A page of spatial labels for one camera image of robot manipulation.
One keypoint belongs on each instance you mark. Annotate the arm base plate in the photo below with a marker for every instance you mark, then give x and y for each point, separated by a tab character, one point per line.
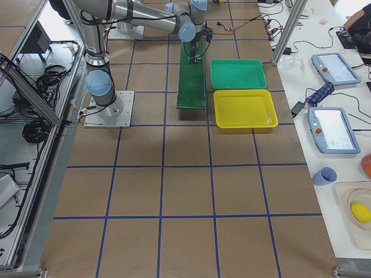
118	114
113	35

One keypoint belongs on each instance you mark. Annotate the beige tray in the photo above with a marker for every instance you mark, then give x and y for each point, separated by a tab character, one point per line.
349	193

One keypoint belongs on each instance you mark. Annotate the black power adapter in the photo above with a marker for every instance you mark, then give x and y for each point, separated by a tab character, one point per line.
296	109

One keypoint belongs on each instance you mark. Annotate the blue plastic cup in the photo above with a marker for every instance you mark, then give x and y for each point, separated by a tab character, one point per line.
324	176

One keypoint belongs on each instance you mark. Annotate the green conveyor belt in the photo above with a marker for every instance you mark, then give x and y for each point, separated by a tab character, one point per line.
191	87

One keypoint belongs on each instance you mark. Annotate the yellow plastic tray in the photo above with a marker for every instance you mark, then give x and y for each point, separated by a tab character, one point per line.
245	108

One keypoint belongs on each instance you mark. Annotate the yellow lemon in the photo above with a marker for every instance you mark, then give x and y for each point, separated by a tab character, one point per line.
360	212

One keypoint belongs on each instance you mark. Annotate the orange round object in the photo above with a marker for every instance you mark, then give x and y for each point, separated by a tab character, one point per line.
366	165

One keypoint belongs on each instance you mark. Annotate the blue folded umbrella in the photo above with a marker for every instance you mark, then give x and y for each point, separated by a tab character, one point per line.
319	95

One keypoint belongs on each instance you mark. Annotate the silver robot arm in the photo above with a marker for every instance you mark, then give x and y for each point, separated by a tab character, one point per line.
99	21
126	29

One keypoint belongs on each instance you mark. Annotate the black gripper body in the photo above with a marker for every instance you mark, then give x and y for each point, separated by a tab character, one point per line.
193	46

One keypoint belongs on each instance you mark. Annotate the aluminium frame post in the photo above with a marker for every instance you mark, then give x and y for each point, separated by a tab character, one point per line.
291	22

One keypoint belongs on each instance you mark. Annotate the green plastic tray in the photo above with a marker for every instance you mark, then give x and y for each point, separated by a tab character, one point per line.
237	74

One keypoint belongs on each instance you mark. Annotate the teach pendant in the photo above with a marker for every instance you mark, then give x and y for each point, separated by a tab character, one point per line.
333	68
331	130

